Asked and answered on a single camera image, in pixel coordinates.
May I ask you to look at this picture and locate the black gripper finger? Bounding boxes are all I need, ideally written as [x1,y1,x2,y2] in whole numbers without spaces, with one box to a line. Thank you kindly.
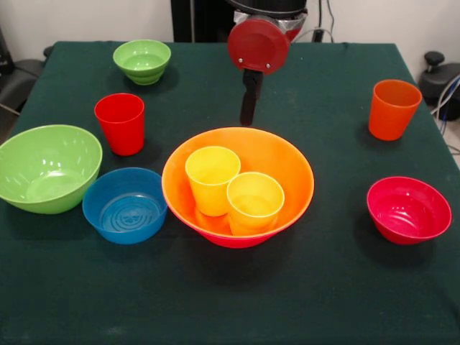
[239,70,260,127]
[252,71,264,100]

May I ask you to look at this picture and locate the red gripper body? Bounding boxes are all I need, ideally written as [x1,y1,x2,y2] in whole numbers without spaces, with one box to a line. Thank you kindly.
[226,18,302,76]

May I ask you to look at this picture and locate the large orange bowl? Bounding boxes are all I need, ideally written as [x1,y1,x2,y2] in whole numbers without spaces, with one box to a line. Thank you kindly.
[161,126,316,239]

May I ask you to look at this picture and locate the black cabinet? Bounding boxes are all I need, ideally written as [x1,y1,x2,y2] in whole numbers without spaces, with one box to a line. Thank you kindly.
[171,0,238,43]

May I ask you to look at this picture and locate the small green bowl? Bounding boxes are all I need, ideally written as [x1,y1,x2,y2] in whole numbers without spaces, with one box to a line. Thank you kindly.
[112,39,172,86]

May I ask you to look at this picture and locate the red cup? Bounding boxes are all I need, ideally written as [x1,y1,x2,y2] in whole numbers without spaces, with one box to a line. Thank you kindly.
[93,93,146,157]

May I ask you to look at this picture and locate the orange cup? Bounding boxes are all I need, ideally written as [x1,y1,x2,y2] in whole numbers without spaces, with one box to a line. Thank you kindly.
[368,80,423,142]

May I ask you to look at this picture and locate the blue bowl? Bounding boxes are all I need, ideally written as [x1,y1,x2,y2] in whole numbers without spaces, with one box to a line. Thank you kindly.
[82,167,169,246]

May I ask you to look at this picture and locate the black equipment base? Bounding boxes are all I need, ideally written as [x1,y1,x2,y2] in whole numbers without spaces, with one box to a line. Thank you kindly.
[418,51,460,107]

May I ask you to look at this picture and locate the dark green tablecloth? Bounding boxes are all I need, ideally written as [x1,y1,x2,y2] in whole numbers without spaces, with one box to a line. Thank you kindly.
[0,41,460,345]

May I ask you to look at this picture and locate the red bowl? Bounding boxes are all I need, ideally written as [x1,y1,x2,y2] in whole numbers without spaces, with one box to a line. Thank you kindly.
[366,175,453,246]

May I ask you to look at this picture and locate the large green bowl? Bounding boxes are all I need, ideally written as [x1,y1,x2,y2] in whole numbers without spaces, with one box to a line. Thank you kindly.
[0,124,104,216]

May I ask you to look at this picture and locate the black chair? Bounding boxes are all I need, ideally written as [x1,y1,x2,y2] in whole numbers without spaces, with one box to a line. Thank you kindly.
[0,24,54,116]

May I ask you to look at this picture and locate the white cable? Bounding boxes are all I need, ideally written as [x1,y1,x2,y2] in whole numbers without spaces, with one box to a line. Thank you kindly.
[293,27,335,43]

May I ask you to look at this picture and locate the blue and white cables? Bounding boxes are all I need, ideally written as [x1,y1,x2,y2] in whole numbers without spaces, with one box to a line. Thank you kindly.
[430,73,460,123]

